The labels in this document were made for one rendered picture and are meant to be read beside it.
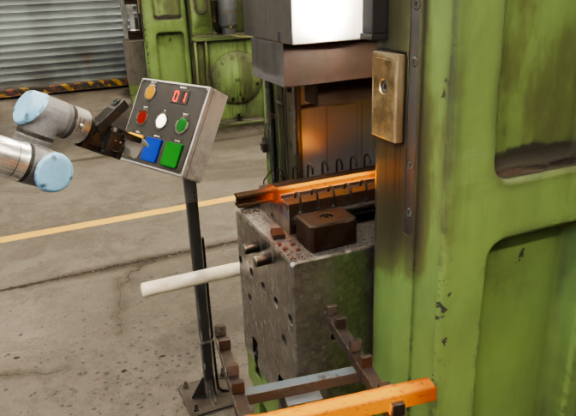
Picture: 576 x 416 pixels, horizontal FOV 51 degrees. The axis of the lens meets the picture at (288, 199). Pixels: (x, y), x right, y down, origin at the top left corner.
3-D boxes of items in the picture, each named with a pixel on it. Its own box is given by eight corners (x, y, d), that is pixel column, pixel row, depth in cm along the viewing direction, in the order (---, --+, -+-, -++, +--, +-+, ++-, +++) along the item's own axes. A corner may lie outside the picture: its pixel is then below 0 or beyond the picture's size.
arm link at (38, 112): (5, 122, 147) (20, 83, 147) (51, 137, 156) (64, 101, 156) (22, 129, 141) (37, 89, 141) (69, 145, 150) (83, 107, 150)
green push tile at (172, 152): (174, 168, 178) (182, 144, 178) (159, 164, 183) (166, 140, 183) (179, 170, 179) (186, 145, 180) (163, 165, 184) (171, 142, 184)
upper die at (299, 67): (284, 87, 133) (282, 43, 130) (252, 75, 150) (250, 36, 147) (441, 69, 148) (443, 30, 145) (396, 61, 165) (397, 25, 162)
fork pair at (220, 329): (219, 351, 103) (219, 341, 102) (214, 334, 108) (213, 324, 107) (346, 328, 108) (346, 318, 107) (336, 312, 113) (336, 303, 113)
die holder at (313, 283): (297, 429, 146) (291, 263, 131) (244, 347, 179) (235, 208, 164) (482, 366, 167) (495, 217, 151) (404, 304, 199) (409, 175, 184)
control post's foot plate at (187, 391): (190, 421, 218) (188, 400, 215) (176, 386, 237) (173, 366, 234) (246, 403, 226) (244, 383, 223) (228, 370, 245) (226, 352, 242)
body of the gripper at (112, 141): (106, 156, 169) (69, 143, 159) (117, 127, 169) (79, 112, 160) (123, 160, 164) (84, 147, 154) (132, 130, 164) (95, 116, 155)
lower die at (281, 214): (290, 234, 145) (288, 201, 142) (260, 208, 163) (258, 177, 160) (434, 204, 161) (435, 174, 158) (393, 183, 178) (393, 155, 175)
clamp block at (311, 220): (311, 254, 135) (310, 227, 133) (296, 239, 142) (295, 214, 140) (358, 243, 139) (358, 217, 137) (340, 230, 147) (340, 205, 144)
